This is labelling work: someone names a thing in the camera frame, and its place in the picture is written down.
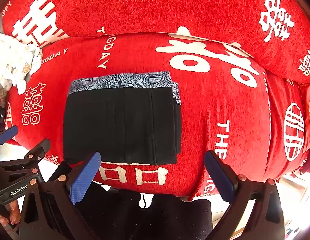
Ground white floral cloth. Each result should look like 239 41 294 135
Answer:
0 33 43 95

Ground red wedding bed quilt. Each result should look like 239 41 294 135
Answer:
5 33 307 198

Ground dark red cushion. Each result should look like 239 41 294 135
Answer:
299 149 310 174

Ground person's left hand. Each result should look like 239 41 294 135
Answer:
0 200 21 227

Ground black pants with patterned trim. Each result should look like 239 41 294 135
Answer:
63 71 182 165

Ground red long pillow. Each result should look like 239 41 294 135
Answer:
0 0 310 83

